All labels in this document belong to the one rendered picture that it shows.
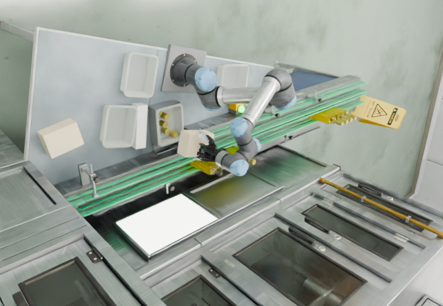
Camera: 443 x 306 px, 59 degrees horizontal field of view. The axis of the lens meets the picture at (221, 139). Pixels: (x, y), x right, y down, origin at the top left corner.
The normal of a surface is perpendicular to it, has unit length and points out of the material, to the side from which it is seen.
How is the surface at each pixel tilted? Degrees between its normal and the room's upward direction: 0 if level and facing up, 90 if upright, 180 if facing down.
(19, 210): 90
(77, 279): 90
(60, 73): 0
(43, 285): 90
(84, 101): 0
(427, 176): 90
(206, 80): 6
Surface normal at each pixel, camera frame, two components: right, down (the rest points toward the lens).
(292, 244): 0.00, -0.91
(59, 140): 0.66, 0.31
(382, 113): -0.44, -0.16
